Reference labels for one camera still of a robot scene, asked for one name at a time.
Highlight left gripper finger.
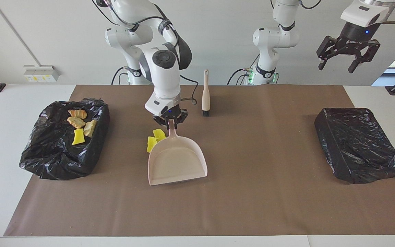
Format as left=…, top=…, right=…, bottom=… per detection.
left=316, top=35, right=339, bottom=71
left=347, top=39, right=381, bottom=74

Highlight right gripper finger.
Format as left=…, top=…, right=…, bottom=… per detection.
left=153, top=115, right=171, bottom=130
left=174, top=110, right=188, bottom=130

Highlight beige brush black bristles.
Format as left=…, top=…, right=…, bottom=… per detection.
left=202, top=69, right=211, bottom=117

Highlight pink plastic dustpan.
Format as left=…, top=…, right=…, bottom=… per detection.
left=148, top=119, right=208, bottom=186

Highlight flat taut black bag bin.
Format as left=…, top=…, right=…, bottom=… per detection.
left=314, top=108, right=395, bottom=184

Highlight crumpled open black bag bin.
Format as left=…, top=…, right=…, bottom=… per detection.
left=19, top=98, right=110, bottom=180

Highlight brown table mat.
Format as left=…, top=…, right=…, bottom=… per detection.
left=4, top=85, right=395, bottom=237

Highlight black right base cable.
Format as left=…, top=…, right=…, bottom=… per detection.
left=111, top=66, right=129, bottom=85

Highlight black base cable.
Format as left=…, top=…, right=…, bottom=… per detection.
left=227, top=68, right=253, bottom=85
left=111, top=66, right=129, bottom=85

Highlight black left base cable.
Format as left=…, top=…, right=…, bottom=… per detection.
left=227, top=68, right=253, bottom=85

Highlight white wall socket box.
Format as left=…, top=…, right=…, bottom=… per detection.
left=23, top=65, right=60, bottom=83

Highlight white wall cable conduit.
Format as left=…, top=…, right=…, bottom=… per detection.
left=0, top=0, right=42, bottom=66

